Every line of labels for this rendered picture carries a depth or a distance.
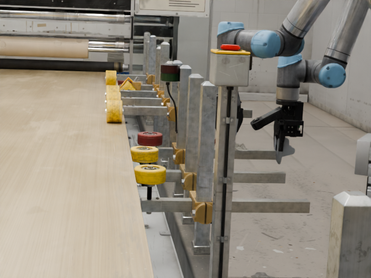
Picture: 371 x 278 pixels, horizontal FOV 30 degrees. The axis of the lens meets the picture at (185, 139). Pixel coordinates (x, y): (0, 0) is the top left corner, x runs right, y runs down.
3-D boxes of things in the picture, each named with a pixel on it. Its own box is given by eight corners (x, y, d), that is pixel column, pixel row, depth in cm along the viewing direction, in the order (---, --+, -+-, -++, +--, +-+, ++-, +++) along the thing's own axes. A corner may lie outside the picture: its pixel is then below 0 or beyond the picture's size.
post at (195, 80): (193, 238, 202) (201, 73, 194) (195, 241, 199) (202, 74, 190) (181, 238, 202) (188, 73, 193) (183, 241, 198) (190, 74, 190)
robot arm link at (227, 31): (234, 22, 193) (211, 21, 199) (232, 61, 195) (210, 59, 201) (252, 22, 199) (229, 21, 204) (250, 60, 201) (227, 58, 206)
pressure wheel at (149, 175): (146, 204, 181) (147, 161, 179) (170, 209, 176) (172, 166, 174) (126, 210, 174) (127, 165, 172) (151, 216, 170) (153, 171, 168)
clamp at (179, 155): (185, 157, 231) (186, 142, 230) (190, 166, 217) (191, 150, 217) (169, 156, 230) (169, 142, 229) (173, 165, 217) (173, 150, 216)
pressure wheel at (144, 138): (160, 164, 229) (161, 130, 227) (162, 170, 221) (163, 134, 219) (136, 164, 228) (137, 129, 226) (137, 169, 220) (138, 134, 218)
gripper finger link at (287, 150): (295, 166, 227) (297, 138, 225) (277, 165, 226) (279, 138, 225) (292, 164, 230) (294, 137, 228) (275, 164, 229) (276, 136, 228)
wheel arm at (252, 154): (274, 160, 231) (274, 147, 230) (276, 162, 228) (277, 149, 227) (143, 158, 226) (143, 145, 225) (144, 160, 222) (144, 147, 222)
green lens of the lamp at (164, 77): (178, 79, 220) (178, 72, 219) (180, 81, 214) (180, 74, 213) (159, 79, 219) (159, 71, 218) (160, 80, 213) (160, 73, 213)
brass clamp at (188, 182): (197, 180, 207) (197, 164, 206) (203, 192, 193) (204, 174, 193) (176, 180, 206) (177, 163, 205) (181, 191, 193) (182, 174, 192)
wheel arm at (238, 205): (305, 212, 182) (307, 197, 181) (309, 216, 179) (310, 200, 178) (140, 211, 177) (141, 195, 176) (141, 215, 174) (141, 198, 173)
